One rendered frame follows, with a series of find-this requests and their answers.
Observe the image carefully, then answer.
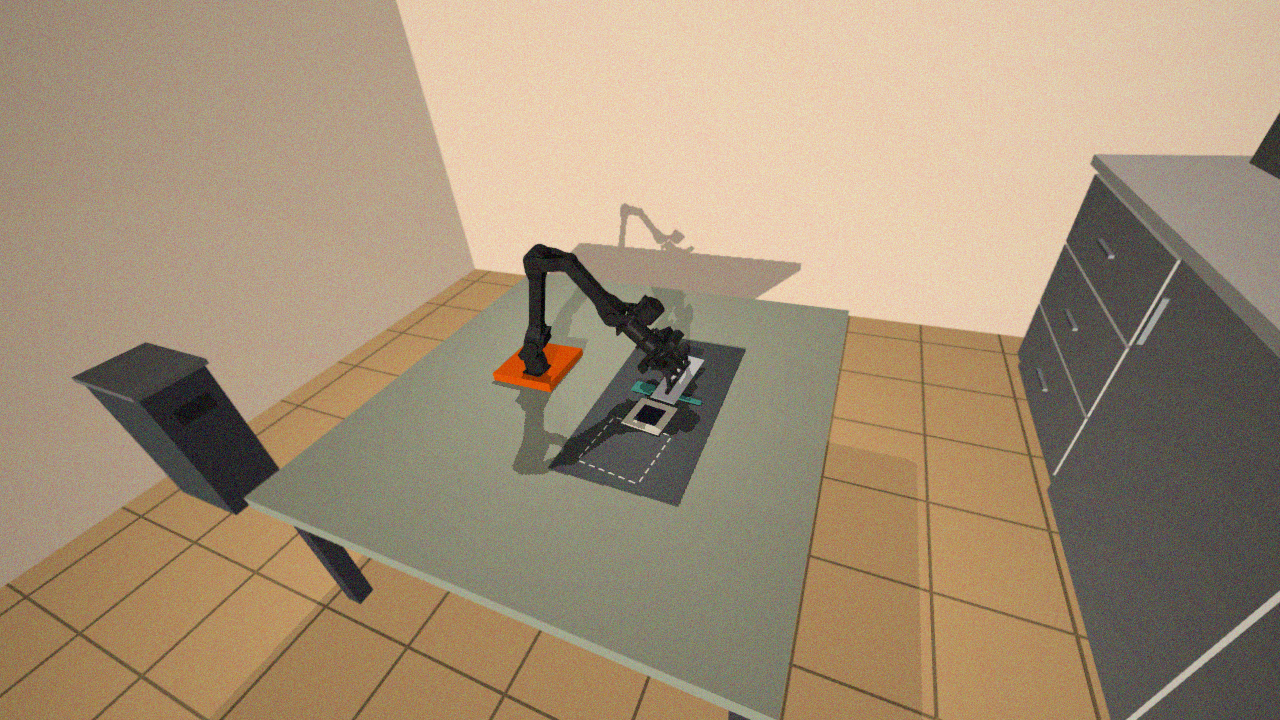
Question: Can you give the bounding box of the tan square tile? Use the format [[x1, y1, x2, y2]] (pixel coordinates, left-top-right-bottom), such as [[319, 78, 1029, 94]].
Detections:
[[622, 398, 677, 436]]

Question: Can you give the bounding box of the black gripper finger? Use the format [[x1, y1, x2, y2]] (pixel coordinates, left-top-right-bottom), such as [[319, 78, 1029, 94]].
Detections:
[[664, 345, 686, 372], [652, 354, 678, 375]]

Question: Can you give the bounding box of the teal small trowel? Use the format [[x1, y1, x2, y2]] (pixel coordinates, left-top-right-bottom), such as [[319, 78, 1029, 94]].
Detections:
[[631, 380, 701, 405]]

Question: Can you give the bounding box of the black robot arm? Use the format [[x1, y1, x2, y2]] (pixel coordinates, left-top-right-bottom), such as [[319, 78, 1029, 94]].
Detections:
[[518, 243, 666, 377]]

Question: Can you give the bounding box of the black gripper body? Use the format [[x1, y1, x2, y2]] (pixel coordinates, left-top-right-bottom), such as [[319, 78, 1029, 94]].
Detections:
[[635, 328, 684, 374]]

